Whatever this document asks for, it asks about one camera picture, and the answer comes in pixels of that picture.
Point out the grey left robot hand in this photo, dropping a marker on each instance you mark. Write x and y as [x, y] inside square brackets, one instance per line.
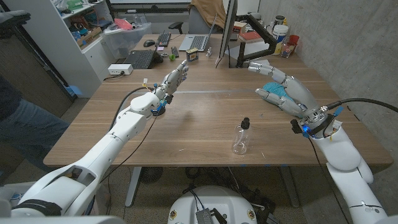
[173, 81]

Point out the person hand in work glove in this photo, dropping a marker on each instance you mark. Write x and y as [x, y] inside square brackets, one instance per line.
[12, 19]

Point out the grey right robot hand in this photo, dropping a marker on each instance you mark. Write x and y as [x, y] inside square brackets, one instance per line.
[300, 93]

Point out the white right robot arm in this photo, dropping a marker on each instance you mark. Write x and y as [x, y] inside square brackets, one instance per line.
[339, 152]

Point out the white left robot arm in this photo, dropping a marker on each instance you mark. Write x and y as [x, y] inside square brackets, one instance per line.
[109, 146]

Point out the teal yarn skein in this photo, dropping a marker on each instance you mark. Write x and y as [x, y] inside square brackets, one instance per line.
[275, 88]

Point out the clear dispenser bottle black pump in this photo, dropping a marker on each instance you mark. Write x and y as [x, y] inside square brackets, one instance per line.
[242, 140]

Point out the black remote control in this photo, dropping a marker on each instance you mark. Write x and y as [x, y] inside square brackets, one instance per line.
[174, 51]

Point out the small printed card box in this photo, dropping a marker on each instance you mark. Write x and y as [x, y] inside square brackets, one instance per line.
[192, 54]

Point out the large black keyboard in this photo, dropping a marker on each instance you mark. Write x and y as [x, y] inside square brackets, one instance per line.
[141, 59]

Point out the small black keyboard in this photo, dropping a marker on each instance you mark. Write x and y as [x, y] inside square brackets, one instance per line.
[163, 39]

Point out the clear glass jar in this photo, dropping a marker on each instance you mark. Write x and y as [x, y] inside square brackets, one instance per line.
[287, 50]

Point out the black computer mouse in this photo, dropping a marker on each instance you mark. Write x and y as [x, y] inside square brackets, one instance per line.
[149, 43]

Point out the small metal clip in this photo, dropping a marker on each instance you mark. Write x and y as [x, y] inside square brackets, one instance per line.
[209, 51]

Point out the silver laptop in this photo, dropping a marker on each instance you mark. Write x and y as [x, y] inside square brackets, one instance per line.
[199, 42]

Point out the red cup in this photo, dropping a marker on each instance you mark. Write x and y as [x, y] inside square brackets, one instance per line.
[293, 40]

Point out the white power box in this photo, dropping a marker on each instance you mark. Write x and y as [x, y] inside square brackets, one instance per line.
[120, 69]

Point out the grey office chair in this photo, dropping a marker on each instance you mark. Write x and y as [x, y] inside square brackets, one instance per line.
[196, 25]

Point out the clear plastic storage bin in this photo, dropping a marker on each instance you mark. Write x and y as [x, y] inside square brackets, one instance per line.
[126, 42]

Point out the white plastic tub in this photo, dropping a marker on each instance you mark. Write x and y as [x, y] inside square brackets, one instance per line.
[280, 32]

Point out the white shelf unit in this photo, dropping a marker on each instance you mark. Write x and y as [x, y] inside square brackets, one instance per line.
[71, 62]

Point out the red book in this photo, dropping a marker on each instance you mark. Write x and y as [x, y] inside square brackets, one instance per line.
[250, 36]

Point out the jar with dark lid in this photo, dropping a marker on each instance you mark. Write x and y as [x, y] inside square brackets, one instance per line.
[279, 20]

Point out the flat computer monitor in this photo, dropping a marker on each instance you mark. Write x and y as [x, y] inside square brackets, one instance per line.
[228, 28]

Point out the pink package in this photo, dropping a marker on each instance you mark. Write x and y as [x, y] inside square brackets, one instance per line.
[122, 23]

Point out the cardboard box with tools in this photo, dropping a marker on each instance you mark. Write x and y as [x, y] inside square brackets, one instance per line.
[88, 37]

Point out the small brown box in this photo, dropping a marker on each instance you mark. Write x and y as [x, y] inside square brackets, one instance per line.
[239, 27]

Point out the grey table leg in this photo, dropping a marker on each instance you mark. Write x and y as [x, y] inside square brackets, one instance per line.
[132, 186]
[289, 186]

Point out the blue paper piece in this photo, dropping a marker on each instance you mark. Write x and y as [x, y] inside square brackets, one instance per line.
[74, 90]

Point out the black round fan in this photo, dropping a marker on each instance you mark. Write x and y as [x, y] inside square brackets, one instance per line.
[150, 175]

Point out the person in dark clothes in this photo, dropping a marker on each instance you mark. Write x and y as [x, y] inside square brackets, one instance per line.
[25, 133]

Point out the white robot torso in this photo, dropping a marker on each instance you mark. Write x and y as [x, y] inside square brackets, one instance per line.
[214, 199]

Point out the grey finned module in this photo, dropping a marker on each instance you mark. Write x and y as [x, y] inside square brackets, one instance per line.
[204, 216]

